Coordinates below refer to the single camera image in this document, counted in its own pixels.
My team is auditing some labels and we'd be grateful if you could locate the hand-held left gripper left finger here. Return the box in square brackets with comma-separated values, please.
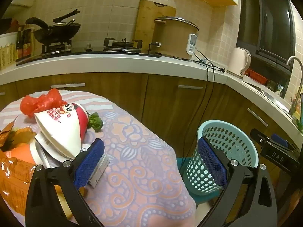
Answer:
[25, 138, 112, 227]

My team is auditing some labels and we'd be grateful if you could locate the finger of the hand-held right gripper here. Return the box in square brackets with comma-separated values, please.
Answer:
[250, 128, 297, 151]

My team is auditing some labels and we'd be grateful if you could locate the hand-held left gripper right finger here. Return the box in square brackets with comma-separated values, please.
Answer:
[198, 136, 277, 227]

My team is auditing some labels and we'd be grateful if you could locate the small white box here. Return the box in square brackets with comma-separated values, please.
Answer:
[89, 154, 110, 188]

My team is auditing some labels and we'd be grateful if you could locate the light blue plastic basket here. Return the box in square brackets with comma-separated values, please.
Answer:
[183, 120, 259, 195]

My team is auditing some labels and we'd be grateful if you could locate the white red paper bowl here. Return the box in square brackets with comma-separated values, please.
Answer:
[34, 102, 90, 159]

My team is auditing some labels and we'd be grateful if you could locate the orange snack bag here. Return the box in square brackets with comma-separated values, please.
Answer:
[0, 116, 48, 217]

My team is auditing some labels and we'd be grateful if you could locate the steel sink faucet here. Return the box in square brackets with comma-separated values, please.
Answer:
[286, 56, 303, 116]

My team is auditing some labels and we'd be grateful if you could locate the green broccoli piece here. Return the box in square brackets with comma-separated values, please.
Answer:
[87, 112, 104, 132]

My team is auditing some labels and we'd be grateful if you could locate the red plastic box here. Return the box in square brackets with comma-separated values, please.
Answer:
[246, 70, 267, 82]

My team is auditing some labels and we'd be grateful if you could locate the red plastic bag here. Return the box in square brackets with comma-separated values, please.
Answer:
[20, 88, 68, 117]

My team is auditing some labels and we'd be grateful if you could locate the wooden base cabinet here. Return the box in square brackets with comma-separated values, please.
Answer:
[0, 72, 296, 171]

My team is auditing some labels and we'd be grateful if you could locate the white electric kettle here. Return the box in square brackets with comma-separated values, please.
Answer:
[227, 47, 252, 79]

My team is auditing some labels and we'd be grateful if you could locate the white power strip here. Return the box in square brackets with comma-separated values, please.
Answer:
[191, 56, 212, 65]

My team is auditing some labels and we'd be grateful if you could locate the dark kitchen window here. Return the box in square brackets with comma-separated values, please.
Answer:
[236, 0, 303, 70]

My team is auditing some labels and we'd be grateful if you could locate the beige rice cooker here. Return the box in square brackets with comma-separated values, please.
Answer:
[149, 16, 199, 61]

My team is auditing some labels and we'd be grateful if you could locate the black wok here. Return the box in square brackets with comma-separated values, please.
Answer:
[26, 9, 81, 45]

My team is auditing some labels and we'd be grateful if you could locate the yellow woven basket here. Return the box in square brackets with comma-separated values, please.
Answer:
[0, 43, 17, 70]

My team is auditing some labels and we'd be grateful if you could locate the wooden cutting board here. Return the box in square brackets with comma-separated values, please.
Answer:
[134, 0, 177, 44]

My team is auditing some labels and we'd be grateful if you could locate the black power cable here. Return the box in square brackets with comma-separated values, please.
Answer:
[189, 59, 225, 133]
[181, 47, 210, 168]

